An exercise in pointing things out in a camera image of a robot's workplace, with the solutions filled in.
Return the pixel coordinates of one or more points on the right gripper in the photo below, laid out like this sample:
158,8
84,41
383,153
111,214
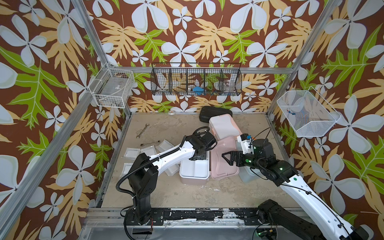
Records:
239,153

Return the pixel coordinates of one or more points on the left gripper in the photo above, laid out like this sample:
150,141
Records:
203,157

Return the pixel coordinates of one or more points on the blue orange first aid kit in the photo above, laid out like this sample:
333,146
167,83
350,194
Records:
248,174

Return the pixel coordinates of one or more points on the pink first aid kit box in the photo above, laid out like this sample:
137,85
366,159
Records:
219,168

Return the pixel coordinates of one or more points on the white tray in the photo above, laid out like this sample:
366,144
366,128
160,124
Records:
196,170

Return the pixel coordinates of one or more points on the white first aid kit box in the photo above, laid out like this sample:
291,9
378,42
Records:
224,126

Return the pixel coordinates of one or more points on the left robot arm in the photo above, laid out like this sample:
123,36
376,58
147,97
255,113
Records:
141,180

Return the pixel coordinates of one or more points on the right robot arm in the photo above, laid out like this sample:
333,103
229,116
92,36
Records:
326,225

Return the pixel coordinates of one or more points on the black plastic case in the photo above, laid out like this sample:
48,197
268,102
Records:
208,112

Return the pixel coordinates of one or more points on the clear tape roll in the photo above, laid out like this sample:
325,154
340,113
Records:
172,112

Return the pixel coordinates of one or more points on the blue object in basket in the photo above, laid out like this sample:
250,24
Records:
198,91

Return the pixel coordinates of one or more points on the large steel wrench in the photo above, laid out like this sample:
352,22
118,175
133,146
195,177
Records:
142,131

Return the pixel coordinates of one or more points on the small steel wrench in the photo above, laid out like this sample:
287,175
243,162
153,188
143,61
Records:
151,143

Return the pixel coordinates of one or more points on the white mesh basket right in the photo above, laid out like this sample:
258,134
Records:
308,112

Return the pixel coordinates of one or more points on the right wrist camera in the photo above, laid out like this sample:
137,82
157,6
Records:
245,143

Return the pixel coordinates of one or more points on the black wire basket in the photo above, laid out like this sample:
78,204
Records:
217,79

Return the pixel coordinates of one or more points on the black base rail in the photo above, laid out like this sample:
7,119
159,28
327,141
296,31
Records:
160,216

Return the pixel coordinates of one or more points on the white wire basket left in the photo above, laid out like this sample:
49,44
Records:
111,87

